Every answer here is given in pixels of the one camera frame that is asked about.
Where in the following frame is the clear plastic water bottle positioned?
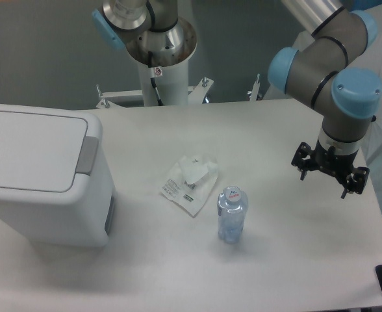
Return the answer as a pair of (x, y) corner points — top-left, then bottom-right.
(217, 186), (249, 244)

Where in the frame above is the black cable on pedestal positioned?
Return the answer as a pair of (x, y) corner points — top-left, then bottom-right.
(147, 51), (164, 107)

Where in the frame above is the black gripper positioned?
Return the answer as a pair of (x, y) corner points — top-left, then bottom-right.
(291, 139), (370, 199)

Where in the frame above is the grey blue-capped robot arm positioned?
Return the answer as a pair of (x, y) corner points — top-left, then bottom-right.
(268, 1), (382, 194)

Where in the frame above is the white metal base frame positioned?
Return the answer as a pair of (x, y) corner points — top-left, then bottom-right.
(95, 73), (262, 109)

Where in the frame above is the white plastic trash can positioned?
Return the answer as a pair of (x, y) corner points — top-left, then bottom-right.
(0, 104), (115, 247)

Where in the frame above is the white trash can lid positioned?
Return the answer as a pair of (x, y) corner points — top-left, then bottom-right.
(0, 109), (101, 193)

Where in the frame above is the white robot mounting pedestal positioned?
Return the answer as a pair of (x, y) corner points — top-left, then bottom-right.
(137, 60), (188, 107)

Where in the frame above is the crumpled white plastic wrapper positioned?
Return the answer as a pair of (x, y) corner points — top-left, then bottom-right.
(159, 153), (219, 217)

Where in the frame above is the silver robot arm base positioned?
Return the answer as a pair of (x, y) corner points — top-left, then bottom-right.
(92, 0), (197, 68)

